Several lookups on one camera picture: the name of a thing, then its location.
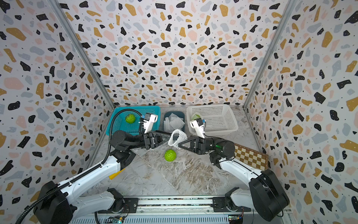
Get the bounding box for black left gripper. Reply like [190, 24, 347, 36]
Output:
[126, 131, 172, 154]

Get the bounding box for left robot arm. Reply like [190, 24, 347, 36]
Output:
[32, 130, 171, 224]

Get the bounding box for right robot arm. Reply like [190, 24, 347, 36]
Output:
[174, 136, 290, 221]

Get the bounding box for white foam nets pile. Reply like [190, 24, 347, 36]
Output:
[163, 113, 185, 132]

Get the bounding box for green custard apple dark spots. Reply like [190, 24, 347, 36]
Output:
[125, 114, 136, 124]

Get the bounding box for dark blue net bin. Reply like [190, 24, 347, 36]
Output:
[163, 111, 186, 133]

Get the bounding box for teal plastic basket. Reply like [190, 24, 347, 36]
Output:
[105, 105, 161, 136]

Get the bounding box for white plastic basket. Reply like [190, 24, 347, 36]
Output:
[186, 104, 238, 136]

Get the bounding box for yellow triangular plastic block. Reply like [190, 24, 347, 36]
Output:
[109, 169, 125, 180]

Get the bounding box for wooden chessboard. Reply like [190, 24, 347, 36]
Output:
[234, 143, 269, 171]

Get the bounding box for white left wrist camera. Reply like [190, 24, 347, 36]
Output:
[142, 113, 158, 133]

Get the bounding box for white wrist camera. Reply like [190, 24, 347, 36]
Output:
[190, 118, 205, 138]
[142, 113, 158, 133]

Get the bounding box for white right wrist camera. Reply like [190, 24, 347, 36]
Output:
[190, 118, 205, 138]

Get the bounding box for black corrugated cable conduit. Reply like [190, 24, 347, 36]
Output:
[15, 108, 145, 224]

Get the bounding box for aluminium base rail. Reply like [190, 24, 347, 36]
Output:
[71, 189, 295, 224]

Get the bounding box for aluminium corner post left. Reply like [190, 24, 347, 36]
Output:
[48, 1, 115, 111]

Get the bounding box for aluminium corner post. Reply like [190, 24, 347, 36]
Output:
[243, 0, 297, 109]
[48, 1, 115, 111]

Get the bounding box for aluminium corner post right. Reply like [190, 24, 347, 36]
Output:
[243, 0, 297, 109]

